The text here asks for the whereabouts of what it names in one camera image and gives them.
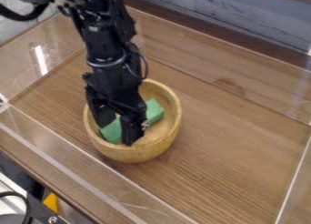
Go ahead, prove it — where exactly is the black cable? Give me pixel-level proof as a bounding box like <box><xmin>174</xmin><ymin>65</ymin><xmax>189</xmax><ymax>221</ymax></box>
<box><xmin>0</xmin><ymin>190</ymin><xmax>33</xmax><ymax>224</ymax></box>

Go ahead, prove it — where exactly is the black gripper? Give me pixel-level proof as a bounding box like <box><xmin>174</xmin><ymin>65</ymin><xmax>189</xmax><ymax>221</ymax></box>
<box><xmin>82</xmin><ymin>43</ymin><xmax>148</xmax><ymax>146</ymax></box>

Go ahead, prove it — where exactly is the clear acrylic tray wall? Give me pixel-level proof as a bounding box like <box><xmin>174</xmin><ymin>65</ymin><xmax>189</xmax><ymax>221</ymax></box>
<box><xmin>0</xmin><ymin>103</ymin><xmax>200</xmax><ymax>224</ymax></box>

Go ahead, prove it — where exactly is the black device with screw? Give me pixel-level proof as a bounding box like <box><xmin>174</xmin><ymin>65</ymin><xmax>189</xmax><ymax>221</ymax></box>
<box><xmin>27</xmin><ymin>200</ymin><xmax>71</xmax><ymax>224</ymax></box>

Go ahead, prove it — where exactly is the green rectangular block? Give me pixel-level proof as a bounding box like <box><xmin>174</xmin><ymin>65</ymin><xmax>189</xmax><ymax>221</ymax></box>
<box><xmin>98</xmin><ymin>98</ymin><xmax>165</xmax><ymax>144</ymax></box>

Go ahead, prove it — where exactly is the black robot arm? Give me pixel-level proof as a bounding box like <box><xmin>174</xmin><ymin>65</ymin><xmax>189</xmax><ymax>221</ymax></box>
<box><xmin>0</xmin><ymin>0</ymin><xmax>148</xmax><ymax>146</ymax></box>

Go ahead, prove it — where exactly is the brown wooden bowl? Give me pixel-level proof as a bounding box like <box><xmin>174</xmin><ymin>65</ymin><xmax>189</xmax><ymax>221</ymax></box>
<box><xmin>83</xmin><ymin>79</ymin><xmax>182</xmax><ymax>164</ymax></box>

